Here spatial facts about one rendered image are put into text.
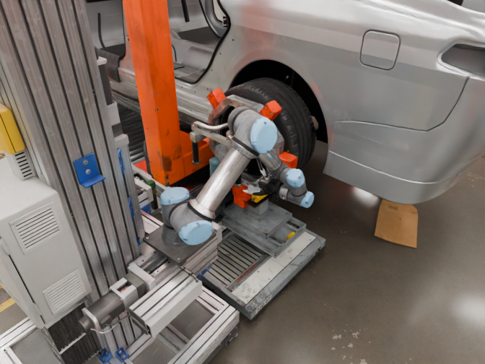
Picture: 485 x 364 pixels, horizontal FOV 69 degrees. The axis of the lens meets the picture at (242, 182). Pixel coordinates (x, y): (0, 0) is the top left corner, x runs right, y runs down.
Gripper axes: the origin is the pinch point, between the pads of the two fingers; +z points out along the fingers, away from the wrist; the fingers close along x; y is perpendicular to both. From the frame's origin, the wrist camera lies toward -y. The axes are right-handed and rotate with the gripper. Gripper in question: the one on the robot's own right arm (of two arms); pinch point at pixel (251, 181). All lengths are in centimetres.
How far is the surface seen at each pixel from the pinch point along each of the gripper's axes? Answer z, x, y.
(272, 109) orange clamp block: 3.2, -32.2, 21.2
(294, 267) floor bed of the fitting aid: -9, 0, -81
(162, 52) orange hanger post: 60, -22, 54
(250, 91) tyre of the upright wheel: 24, -41, 23
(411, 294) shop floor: -73, -30, -107
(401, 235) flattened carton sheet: -49, -77, -121
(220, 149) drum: 29.7, -10.2, 3.4
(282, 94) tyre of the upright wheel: 10, -50, 16
